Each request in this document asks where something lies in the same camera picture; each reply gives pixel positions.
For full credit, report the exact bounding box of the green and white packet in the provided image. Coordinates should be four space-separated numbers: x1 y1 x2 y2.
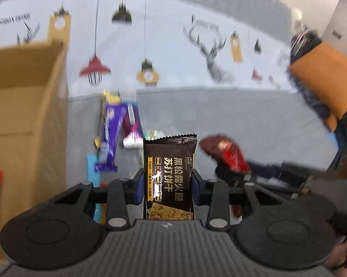
143 129 163 139

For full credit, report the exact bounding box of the grey sofa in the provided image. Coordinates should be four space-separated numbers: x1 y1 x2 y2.
66 85 340 179

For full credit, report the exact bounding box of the red snack packet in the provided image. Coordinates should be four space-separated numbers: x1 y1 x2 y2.
199 134 252 175

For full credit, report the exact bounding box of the purple snack packet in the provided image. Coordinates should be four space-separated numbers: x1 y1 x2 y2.
94 102 128 173

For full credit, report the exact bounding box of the orange pillow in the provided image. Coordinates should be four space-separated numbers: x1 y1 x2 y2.
287 42 347 132

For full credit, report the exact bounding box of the printed cloth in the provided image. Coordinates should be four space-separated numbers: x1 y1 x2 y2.
0 0 296 100

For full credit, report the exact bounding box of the yellow snack packet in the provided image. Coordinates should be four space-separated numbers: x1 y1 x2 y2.
102 89 121 105

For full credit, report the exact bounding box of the light blue packet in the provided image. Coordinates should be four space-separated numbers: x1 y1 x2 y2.
86 154 108 224

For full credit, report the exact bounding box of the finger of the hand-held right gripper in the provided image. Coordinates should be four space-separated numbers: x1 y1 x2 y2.
247 160 292 180
215 165 305 197

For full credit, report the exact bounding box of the cardboard box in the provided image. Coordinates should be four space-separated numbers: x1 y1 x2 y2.
0 41 70 264

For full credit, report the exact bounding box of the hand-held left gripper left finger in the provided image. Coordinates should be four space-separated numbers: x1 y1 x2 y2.
51 168 145 231

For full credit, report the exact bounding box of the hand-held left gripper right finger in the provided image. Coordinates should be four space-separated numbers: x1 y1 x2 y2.
190 169 289 231

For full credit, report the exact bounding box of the black cracker packet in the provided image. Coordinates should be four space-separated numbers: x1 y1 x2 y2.
143 133 198 220

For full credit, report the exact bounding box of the magenta and white packet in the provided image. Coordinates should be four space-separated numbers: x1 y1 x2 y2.
122 102 143 148

